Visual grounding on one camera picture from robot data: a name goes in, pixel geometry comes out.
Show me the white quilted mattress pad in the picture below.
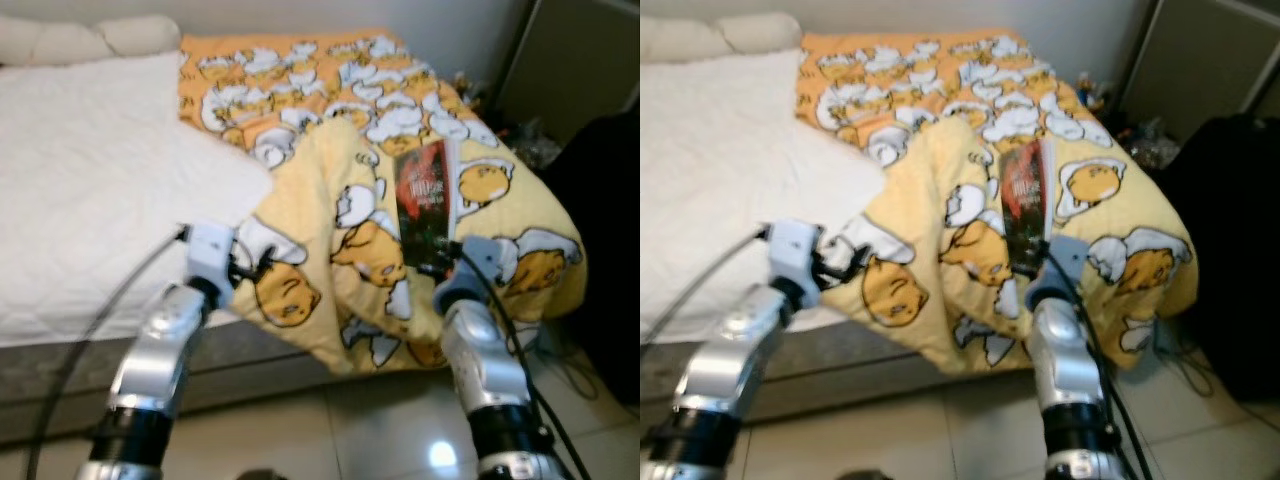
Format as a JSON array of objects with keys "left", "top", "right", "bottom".
[
  {"left": 640, "top": 50, "right": 893, "bottom": 348},
  {"left": 0, "top": 52, "right": 277, "bottom": 348}
]

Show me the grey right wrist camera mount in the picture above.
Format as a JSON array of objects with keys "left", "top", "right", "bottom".
[
  {"left": 1030, "top": 234, "right": 1091, "bottom": 303},
  {"left": 432, "top": 237, "right": 507, "bottom": 307}
]

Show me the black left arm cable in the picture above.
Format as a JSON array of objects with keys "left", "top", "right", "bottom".
[
  {"left": 640, "top": 226, "right": 773, "bottom": 346},
  {"left": 25, "top": 225, "right": 191, "bottom": 480}
]

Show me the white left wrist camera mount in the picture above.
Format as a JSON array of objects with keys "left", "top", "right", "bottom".
[
  {"left": 765, "top": 219, "right": 825, "bottom": 283},
  {"left": 183, "top": 222, "right": 239, "bottom": 291}
]

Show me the orange yellow character blanket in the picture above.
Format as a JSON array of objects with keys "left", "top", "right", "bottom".
[
  {"left": 178, "top": 28, "right": 587, "bottom": 377},
  {"left": 798, "top": 28, "right": 1199, "bottom": 377}
]

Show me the large black bag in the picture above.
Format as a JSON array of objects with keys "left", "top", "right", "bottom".
[
  {"left": 1158, "top": 113, "right": 1280, "bottom": 403},
  {"left": 538, "top": 110, "right": 641, "bottom": 406}
]

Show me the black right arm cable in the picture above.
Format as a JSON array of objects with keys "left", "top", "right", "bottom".
[
  {"left": 455, "top": 248, "right": 593, "bottom": 480},
  {"left": 1050, "top": 255, "right": 1156, "bottom": 480}
]

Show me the grey panelled door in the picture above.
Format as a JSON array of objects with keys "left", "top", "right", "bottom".
[
  {"left": 493, "top": 0, "right": 641, "bottom": 149},
  {"left": 1118, "top": 0, "right": 1280, "bottom": 143}
]

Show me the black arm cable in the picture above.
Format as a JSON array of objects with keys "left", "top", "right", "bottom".
[
  {"left": 1050, "top": 255, "right": 1156, "bottom": 480},
  {"left": 455, "top": 248, "right": 593, "bottom": 480},
  {"left": 640, "top": 226, "right": 773, "bottom": 346},
  {"left": 25, "top": 225, "right": 191, "bottom": 480}
]

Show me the short beige bolster cushion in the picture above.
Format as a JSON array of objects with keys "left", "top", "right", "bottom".
[
  {"left": 720, "top": 12, "right": 804, "bottom": 54},
  {"left": 95, "top": 14, "right": 184, "bottom": 57}
]

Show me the long beige bolster cushion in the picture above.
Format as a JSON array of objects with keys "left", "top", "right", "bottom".
[
  {"left": 0, "top": 17, "right": 113, "bottom": 67},
  {"left": 640, "top": 15, "right": 738, "bottom": 67}
]

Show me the dark red book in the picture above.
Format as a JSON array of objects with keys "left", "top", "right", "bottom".
[
  {"left": 1000, "top": 137, "right": 1059, "bottom": 278},
  {"left": 393, "top": 139, "right": 464, "bottom": 271}
]

